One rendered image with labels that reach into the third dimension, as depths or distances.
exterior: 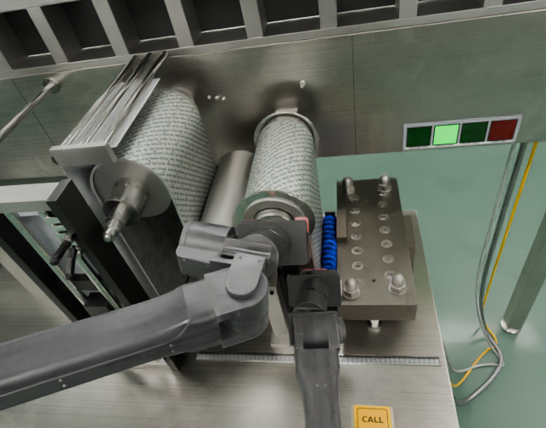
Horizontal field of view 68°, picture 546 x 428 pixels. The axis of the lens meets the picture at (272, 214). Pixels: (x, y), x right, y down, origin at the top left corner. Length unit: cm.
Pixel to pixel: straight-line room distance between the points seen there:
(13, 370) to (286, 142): 59
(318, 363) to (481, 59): 68
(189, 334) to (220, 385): 55
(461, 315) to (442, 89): 135
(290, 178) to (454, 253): 170
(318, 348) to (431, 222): 190
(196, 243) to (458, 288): 182
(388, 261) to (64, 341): 70
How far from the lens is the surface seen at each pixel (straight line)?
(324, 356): 63
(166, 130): 81
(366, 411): 90
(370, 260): 95
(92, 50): 113
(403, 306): 89
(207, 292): 45
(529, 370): 207
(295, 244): 59
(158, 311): 46
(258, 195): 71
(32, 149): 132
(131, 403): 105
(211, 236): 51
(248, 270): 45
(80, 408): 111
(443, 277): 224
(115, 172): 77
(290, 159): 79
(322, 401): 61
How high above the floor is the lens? 177
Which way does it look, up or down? 43 degrees down
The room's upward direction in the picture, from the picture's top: 13 degrees counter-clockwise
